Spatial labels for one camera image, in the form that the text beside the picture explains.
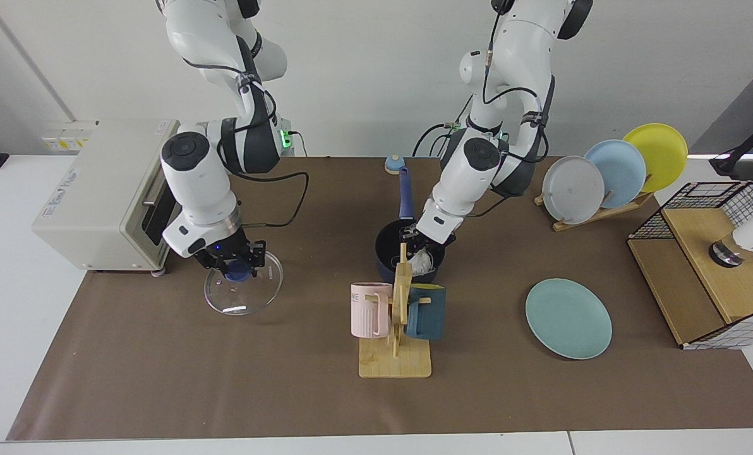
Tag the dark teal cup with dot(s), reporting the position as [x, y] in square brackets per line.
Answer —
[428, 316]

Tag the glass lid with blue knob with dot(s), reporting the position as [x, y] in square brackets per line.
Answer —
[263, 294]

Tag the wooden cup stand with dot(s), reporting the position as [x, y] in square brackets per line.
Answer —
[395, 363]

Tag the grey plate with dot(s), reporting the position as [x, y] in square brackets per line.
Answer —
[572, 189]

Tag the brown table cloth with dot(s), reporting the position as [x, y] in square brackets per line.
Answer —
[225, 392]

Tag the wall socket strip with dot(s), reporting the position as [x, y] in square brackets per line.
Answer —
[67, 140]

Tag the teal plate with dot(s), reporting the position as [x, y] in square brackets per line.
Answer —
[569, 319]

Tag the yellow plate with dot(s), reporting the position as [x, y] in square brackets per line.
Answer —
[664, 151]

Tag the pink ribbed cup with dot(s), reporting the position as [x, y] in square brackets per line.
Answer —
[367, 313]

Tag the light blue plate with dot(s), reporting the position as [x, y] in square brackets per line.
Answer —
[623, 170]

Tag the wooden plate rack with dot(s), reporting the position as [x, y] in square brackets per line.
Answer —
[594, 218]

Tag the pale toaster oven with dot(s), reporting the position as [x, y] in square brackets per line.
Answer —
[92, 208]

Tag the small blue round thing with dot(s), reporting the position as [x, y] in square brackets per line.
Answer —
[395, 165]

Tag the white vermicelli bundle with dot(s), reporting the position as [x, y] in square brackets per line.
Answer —
[424, 262]

